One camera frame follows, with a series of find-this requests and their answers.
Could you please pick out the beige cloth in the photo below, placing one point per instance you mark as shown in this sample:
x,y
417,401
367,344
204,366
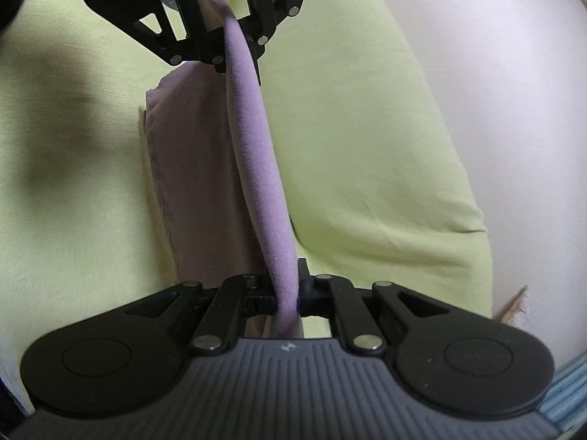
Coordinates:
x,y
511,307

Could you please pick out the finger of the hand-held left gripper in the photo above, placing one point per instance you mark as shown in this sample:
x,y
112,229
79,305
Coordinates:
x,y
275,4
192,41

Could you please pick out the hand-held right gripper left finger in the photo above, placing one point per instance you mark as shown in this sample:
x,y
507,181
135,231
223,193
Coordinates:
x,y
261,305

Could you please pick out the purple shirt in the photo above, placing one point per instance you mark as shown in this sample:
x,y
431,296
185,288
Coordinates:
x,y
257,169

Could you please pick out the light green bed sheet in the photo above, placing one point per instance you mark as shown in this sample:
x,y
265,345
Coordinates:
x,y
367,146

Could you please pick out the blue striped cloth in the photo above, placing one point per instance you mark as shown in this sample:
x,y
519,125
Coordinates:
x,y
568,394

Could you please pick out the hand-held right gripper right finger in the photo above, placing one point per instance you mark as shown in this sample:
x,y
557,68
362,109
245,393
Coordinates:
x,y
306,302

